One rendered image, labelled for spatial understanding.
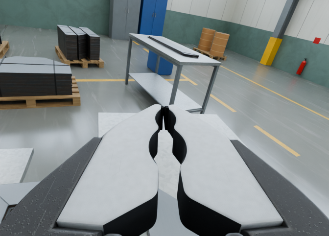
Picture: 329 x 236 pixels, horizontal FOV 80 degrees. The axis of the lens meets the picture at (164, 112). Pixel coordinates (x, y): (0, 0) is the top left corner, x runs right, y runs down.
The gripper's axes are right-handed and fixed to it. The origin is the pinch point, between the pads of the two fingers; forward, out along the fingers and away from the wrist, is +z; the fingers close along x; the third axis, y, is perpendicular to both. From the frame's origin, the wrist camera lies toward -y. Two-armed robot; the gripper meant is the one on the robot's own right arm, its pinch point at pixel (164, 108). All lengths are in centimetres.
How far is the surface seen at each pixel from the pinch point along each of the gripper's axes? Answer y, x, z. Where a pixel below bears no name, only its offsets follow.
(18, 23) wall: 74, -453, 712
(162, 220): 38.7, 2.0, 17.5
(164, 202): 39.4, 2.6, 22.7
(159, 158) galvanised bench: 41, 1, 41
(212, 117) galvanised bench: 45, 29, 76
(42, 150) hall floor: 131, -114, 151
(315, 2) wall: -32, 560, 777
